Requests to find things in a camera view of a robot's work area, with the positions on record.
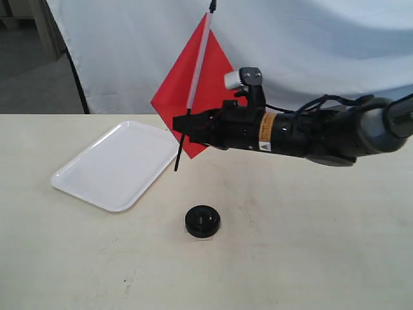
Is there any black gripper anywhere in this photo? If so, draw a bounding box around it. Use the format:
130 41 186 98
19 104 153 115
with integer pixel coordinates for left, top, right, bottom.
172 100 265 150

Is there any red flag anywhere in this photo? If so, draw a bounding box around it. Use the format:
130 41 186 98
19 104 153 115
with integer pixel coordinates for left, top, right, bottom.
151 1 232 171

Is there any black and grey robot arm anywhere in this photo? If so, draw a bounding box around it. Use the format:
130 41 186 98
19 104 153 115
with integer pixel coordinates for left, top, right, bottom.
172 96 412 167

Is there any black round flag base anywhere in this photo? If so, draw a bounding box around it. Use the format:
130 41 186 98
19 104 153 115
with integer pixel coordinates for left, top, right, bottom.
185 205 221 238

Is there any white rectangular plastic tray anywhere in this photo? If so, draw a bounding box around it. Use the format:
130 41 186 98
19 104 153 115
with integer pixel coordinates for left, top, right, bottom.
50 121 178 212

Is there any black backdrop stand pole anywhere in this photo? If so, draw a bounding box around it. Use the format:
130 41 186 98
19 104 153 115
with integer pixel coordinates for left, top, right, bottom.
66 51 90 114

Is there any white backdrop cloth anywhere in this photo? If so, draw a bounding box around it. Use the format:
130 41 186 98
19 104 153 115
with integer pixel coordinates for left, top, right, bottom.
48 1 412 114

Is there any beige wooden furniture background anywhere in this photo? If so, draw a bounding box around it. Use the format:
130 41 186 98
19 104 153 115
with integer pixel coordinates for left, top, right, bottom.
1 0 67 61

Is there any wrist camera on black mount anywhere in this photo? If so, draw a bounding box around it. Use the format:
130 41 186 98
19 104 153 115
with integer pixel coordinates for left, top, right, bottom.
224 67 266 108

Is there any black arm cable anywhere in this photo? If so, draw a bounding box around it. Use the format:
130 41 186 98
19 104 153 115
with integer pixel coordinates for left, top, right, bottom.
264 94 375 114

